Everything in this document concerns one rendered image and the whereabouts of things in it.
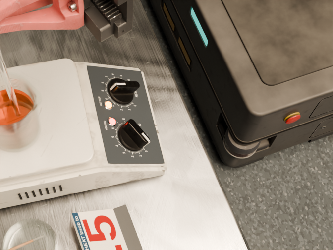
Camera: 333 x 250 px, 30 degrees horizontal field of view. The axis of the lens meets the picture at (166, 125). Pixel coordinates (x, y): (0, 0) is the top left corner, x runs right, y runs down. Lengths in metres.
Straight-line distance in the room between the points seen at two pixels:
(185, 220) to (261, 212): 0.83
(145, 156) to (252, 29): 0.66
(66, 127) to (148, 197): 0.13
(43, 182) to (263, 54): 0.71
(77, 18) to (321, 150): 1.19
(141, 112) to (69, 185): 0.12
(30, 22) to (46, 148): 0.19
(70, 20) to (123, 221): 0.28
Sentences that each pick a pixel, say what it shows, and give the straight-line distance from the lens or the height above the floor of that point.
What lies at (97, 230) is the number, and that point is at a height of 0.78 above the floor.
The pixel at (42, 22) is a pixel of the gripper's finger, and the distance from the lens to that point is 0.47.
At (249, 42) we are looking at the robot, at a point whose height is 0.37.
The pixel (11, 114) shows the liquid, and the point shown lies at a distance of 0.60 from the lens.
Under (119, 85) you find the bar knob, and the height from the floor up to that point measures 0.82.
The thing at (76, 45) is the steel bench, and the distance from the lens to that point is 0.78.
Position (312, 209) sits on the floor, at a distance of 1.54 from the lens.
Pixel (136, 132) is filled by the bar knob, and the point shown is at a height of 0.81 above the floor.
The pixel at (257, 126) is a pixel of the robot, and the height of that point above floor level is 0.31.
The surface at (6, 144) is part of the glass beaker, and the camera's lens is 0.61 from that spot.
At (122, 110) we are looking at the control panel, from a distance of 0.68.
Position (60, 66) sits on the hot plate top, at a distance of 0.66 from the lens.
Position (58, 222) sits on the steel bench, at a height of 0.75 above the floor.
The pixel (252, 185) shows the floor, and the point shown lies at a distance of 1.52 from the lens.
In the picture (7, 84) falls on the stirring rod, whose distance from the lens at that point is 0.53.
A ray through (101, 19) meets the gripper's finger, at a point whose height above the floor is 1.03.
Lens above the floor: 1.41
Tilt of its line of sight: 66 degrees down
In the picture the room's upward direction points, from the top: 10 degrees clockwise
